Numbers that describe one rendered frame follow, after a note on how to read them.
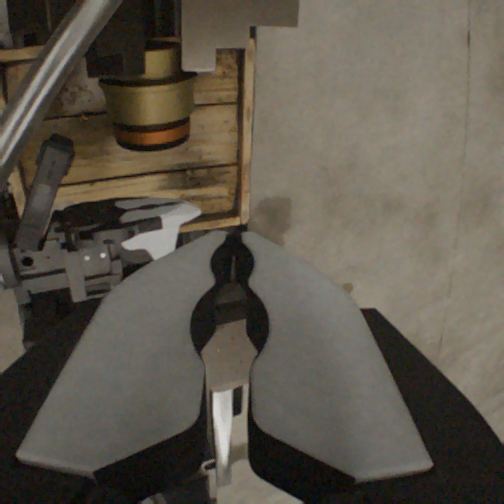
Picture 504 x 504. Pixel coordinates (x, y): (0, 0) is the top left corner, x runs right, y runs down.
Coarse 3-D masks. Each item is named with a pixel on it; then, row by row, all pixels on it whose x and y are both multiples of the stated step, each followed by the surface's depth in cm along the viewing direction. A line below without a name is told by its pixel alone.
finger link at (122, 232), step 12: (156, 216) 39; (96, 228) 37; (108, 228) 37; (120, 228) 37; (132, 228) 37; (144, 228) 38; (156, 228) 40; (96, 240) 36; (108, 240) 37; (120, 240) 37
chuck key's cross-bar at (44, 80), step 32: (96, 0) 11; (64, 32) 11; (96, 32) 11; (32, 64) 11; (64, 64) 11; (32, 96) 11; (0, 128) 11; (32, 128) 11; (0, 160) 11; (0, 192) 11
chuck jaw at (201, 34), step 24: (192, 0) 30; (216, 0) 31; (240, 0) 31; (264, 0) 31; (288, 0) 32; (192, 24) 31; (216, 24) 32; (240, 24) 32; (264, 24) 32; (288, 24) 33; (192, 48) 33
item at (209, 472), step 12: (204, 456) 98; (204, 468) 100; (192, 480) 100; (204, 480) 100; (216, 480) 105; (168, 492) 96; (180, 492) 96; (192, 492) 96; (204, 492) 97; (216, 492) 108
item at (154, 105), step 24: (144, 48) 35; (168, 48) 32; (168, 72) 33; (192, 72) 36; (120, 96) 32; (144, 96) 32; (168, 96) 33; (192, 96) 36; (120, 120) 34; (144, 120) 33; (168, 120) 34; (120, 144) 36; (144, 144) 35; (168, 144) 36
